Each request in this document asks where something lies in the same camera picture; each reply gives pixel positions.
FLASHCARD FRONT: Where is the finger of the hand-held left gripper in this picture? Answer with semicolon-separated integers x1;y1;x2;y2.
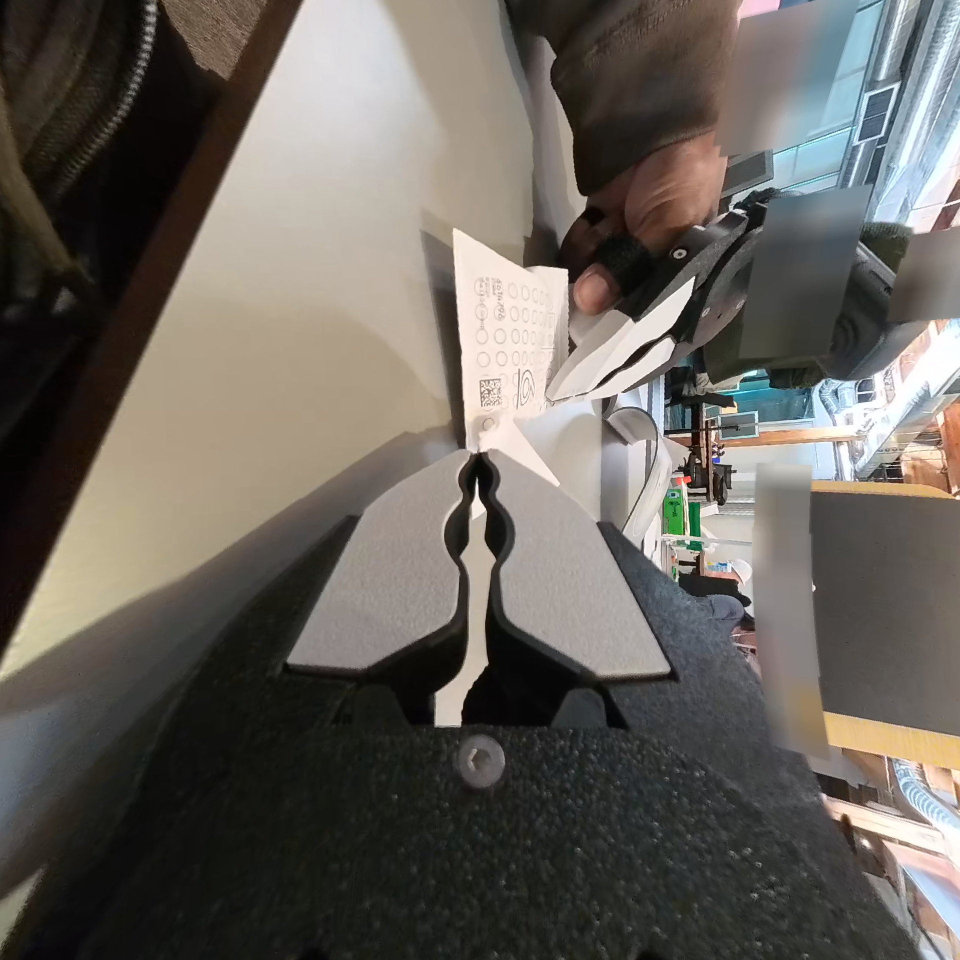
594;336;678;394
544;277;696;400

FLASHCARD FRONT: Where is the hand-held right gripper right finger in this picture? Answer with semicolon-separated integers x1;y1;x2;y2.
480;448;672;685

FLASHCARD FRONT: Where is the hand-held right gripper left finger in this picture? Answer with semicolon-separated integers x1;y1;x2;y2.
286;450;480;681

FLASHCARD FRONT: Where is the white printed paper bag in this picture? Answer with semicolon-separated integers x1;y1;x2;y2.
450;227;603;492

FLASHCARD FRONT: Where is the person's left forearm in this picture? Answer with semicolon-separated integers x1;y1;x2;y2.
501;0;741;199

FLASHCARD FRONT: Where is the grey desk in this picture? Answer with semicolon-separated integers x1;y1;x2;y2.
0;0;610;901

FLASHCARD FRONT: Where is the person's left hand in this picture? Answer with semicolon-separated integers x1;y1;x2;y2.
572;131;726;318

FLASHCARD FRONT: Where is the grey instruction booklet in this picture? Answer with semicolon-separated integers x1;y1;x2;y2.
600;397;674;550

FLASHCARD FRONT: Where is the green box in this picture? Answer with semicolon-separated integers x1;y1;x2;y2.
662;486;704;539

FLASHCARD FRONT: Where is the metal air vent grille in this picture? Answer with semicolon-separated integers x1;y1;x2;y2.
853;81;903;145

